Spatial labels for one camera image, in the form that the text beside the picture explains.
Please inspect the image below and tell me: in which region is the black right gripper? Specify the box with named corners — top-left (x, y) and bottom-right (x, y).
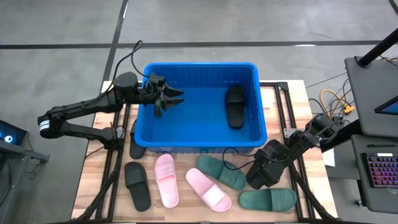
top-left (245, 139), bottom-right (292, 191)

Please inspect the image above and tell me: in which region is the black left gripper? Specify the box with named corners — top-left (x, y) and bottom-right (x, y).
top-left (138, 73), bottom-right (185, 118)

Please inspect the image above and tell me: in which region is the green rubber slide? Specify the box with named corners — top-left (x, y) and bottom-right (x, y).
top-left (195, 155), bottom-right (248, 192)
top-left (238, 187), bottom-right (297, 213)

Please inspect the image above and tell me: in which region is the black rubber slide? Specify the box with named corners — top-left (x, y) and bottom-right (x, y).
top-left (224, 86), bottom-right (247, 130)
top-left (124, 161), bottom-right (152, 213)
top-left (128, 119), bottom-right (147, 160)

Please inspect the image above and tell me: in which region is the pink rubber slide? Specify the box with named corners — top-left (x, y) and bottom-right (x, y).
top-left (185, 167), bottom-right (233, 213)
top-left (154, 153), bottom-right (180, 209)

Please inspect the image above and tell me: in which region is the blue plastic bin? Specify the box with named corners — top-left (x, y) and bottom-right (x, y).
top-left (134, 62), bottom-right (269, 156)

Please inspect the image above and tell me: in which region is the white paper sheet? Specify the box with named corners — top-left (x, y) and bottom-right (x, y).
top-left (322, 148), bottom-right (336, 168)

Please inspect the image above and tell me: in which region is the grey keyboard desk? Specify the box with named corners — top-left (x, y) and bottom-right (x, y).
top-left (350, 134), bottom-right (398, 215)

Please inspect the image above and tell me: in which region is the backlit rainbow keyboard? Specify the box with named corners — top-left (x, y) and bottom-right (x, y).
top-left (361, 152), bottom-right (398, 189)

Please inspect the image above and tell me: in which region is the grey cart shelf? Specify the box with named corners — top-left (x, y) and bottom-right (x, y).
top-left (344, 55), bottom-right (398, 138)

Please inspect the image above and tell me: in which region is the flat monitor blue screen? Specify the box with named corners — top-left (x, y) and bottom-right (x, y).
top-left (374, 95), bottom-right (398, 116)

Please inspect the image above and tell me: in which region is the black round pole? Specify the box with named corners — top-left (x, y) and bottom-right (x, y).
top-left (356, 27), bottom-right (398, 68)

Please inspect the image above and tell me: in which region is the black equipment stand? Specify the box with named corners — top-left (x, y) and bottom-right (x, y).
top-left (0, 141), bottom-right (50, 224)

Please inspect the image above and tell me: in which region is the computer tower with blue lights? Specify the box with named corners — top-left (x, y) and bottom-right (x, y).
top-left (0, 119), bottom-right (28, 147)

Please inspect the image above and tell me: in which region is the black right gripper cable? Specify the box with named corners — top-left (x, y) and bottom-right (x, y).
top-left (221, 147), bottom-right (261, 171)

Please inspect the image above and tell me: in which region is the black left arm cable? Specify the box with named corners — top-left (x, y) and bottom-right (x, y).
top-left (111, 39), bottom-right (154, 94)

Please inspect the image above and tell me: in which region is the black aluminium frame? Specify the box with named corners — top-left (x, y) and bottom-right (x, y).
top-left (73, 81), bottom-right (338, 223)

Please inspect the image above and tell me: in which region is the yellow floor cable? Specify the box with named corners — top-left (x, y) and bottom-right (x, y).
top-left (320, 89), bottom-right (356, 116)

